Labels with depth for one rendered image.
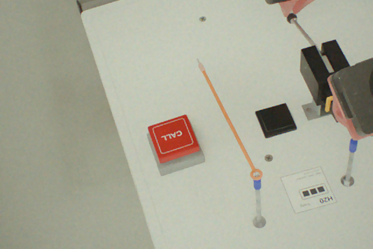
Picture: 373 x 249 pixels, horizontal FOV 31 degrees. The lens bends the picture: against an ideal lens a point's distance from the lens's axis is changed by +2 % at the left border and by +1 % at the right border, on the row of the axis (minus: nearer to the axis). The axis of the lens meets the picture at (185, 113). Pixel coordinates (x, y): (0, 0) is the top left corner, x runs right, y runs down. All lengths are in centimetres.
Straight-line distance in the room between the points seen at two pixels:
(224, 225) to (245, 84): 20
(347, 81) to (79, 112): 135
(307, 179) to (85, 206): 130
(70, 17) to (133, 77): 99
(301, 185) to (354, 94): 18
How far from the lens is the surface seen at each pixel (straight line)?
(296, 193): 78
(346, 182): 78
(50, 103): 192
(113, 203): 202
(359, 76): 65
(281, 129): 82
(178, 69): 89
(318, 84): 75
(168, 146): 78
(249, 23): 93
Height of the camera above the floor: 186
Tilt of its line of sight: 72 degrees down
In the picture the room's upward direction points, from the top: 146 degrees clockwise
